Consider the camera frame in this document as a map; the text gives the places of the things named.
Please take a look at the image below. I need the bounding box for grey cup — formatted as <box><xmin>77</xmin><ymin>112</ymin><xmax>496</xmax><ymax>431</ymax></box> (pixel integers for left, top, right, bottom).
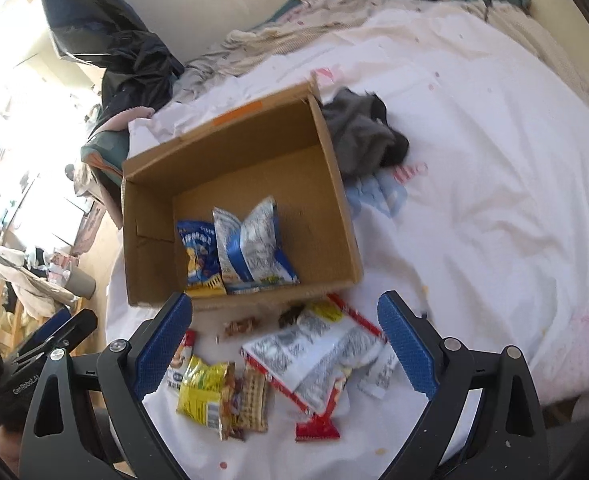
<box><xmin>67</xmin><ymin>265</ymin><xmax>96</xmax><ymax>298</ymax></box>

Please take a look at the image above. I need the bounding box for dark grey cloth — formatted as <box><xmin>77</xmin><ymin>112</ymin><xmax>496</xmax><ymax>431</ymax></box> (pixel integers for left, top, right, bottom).
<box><xmin>319</xmin><ymin>87</ymin><xmax>409</xmax><ymax>178</ymax></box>

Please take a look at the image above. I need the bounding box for cream patterned blanket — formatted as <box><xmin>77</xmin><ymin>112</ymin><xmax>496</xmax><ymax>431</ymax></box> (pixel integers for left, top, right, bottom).
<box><xmin>184</xmin><ymin>0</ymin><xmax>390</xmax><ymax>91</ymax></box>

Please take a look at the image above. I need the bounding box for pile of light clothes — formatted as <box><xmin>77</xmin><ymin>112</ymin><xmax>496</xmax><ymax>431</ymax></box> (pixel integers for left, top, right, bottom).
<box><xmin>0</xmin><ymin>242</ymin><xmax>75</xmax><ymax>321</ymax></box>

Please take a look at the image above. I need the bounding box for brown cardboard box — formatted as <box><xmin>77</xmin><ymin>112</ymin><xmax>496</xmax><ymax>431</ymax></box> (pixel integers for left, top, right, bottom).
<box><xmin>122</xmin><ymin>72</ymin><xmax>364</xmax><ymax>311</ymax></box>

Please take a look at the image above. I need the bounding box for black plastic bag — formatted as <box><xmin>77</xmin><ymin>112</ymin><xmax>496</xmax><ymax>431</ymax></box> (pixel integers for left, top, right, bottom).
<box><xmin>37</xmin><ymin>0</ymin><xmax>150</xmax><ymax>61</ymax></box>

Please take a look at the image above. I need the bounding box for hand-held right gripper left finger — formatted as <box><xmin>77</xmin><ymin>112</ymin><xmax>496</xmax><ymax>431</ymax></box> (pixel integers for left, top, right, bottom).
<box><xmin>19</xmin><ymin>291</ymin><xmax>195</xmax><ymax>480</ymax></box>

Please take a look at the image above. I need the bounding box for pink and teal garment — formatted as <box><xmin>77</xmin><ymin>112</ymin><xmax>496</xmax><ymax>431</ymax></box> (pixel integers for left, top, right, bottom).
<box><xmin>79</xmin><ymin>105</ymin><xmax>158</xmax><ymax>231</ymax></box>

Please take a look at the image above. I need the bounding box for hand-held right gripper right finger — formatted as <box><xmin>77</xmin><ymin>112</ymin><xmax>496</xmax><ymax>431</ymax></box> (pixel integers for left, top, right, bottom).
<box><xmin>377</xmin><ymin>290</ymin><xmax>550</xmax><ymax>480</ymax></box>

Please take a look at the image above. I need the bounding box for white printed bed sheet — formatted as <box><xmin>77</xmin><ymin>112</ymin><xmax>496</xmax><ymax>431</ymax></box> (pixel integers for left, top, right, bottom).
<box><xmin>104</xmin><ymin>7</ymin><xmax>589</xmax><ymax>480</ymax></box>

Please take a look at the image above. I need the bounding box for checkered beige snack packet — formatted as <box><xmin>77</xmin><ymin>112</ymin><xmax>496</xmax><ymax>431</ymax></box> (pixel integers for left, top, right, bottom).
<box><xmin>237</xmin><ymin>365</ymin><xmax>275</xmax><ymax>433</ymax></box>

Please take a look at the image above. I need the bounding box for white plastic snack bag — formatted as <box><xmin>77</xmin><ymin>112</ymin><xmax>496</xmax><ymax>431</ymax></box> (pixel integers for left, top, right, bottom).
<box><xmin>357</xmin><ymin>340</ymin><xmax>400</xmax><ymax>401</ymax></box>

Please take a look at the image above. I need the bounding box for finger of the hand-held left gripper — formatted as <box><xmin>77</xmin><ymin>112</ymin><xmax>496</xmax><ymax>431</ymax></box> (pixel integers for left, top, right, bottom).
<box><xmin>22</xmin><ymin>307</ymin><xmax>74</xmax><ymax>348</ymax></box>
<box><xmin>7</xmin><ymin>309</ymin><xmax>98</xmax><ymax>366</ymax></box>

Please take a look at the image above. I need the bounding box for blue and yellow snack packet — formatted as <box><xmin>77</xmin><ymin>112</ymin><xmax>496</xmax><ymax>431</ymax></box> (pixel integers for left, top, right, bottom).
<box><xmin>176</xmin><ymin>219</ymin><xmax>226</xmax><ymax>297</ymax></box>

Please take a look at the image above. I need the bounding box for red-edged white snack packet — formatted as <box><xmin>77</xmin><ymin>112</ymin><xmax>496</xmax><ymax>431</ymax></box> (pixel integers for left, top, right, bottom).
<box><xmin>241</xmin><ymin>294</ymin><xmax>388</xmax><ymax>418</ymax></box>

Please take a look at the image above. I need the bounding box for white snack packet red label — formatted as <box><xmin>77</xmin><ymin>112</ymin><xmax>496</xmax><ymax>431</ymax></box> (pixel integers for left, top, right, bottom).
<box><xmin>164</xmin><ymin>330</ymin><xmax>198</xmax><ymax>391</ymax></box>

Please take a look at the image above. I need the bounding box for silver and blue snack bag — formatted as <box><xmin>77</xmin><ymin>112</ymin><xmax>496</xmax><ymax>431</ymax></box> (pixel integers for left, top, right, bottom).
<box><xmin>212</xmin><ymin>196</ymin><xmax>300</xmax><ymax>295</ymax></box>

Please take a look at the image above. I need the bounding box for small brown candy packet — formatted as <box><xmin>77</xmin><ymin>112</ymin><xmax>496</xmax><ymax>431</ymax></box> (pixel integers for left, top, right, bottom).
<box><xmin>217</xmin><ymin>319</ymin><xmax>260</xmax><ymax>342</ymax></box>

